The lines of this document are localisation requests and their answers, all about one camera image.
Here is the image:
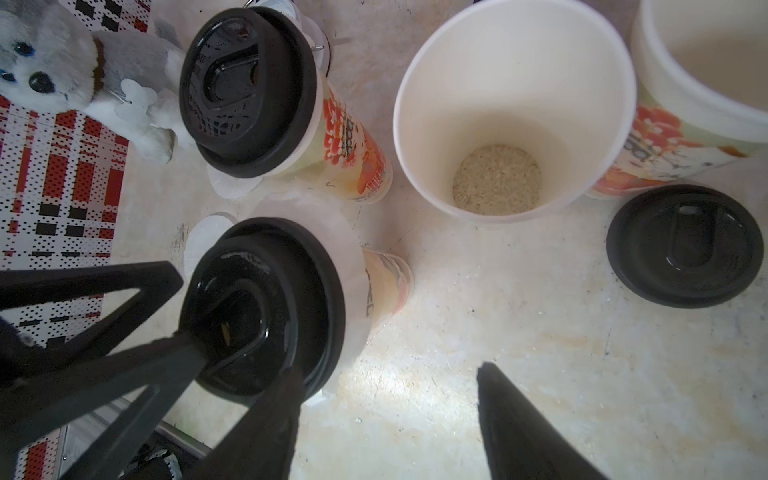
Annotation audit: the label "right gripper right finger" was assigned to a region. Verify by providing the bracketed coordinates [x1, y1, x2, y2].
[477, 362, 605, 479]

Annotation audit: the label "grey husky plush toy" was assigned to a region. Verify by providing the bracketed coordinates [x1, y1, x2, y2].
[1, 1, 194, 164]

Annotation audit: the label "paper cup red flowers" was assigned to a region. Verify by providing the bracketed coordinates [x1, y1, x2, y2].
[589, 1, 767, 198]

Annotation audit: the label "middle tall paper cup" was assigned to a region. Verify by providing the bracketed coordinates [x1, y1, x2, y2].
[393, 1, 637, 224]

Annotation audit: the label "translucent paper disc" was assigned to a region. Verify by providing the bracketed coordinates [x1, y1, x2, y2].
[253, 193, 373, 405]
[183, 213, 235, 280]
[206, 165, 262, 200]

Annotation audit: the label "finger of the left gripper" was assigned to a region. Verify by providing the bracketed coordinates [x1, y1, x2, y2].
[1, 335, 207, 479]
[1, 261, 183, 372]

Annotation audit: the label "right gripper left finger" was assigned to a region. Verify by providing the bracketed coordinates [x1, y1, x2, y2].
[186, 367, 305, 479]

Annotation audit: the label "black cup lid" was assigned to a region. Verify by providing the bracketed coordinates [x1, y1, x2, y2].
[179, 217, 346, 405]
[606, 184, 765, 309]
[179, 7, 321, 179]

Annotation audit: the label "white twin-bell alarm clock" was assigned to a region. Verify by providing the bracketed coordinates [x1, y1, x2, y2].
[243, 0, 332, 76]

